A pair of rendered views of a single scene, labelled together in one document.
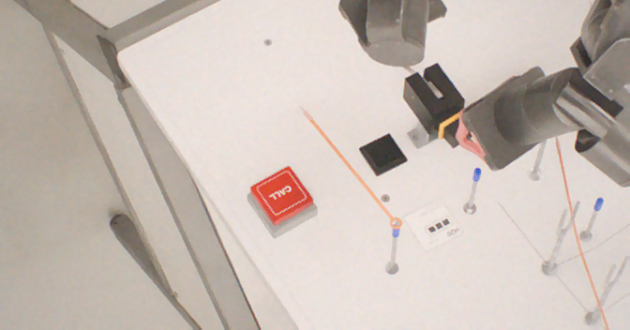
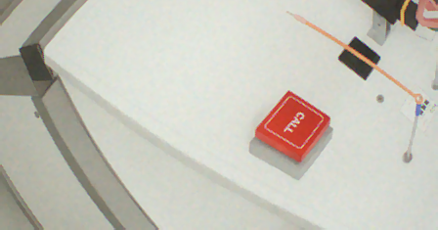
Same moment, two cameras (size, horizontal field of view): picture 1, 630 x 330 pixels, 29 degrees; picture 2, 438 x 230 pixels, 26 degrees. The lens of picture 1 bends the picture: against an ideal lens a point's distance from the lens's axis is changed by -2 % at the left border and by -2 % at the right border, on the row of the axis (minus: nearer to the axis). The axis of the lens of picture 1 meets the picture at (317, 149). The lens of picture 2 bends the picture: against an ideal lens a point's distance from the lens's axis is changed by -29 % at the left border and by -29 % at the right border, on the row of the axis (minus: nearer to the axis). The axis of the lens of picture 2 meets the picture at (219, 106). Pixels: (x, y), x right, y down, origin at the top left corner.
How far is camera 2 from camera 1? 47 cm
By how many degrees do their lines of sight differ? 13
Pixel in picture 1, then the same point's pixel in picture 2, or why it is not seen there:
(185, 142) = (139, 111)
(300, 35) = not seen: outside the picture
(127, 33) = (46, 29)
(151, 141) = (73, 145)
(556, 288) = not seen: outside the picture
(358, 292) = (390, 189)
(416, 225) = (410, 113)
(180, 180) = (109, 183)
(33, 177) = not seen: outside the picture
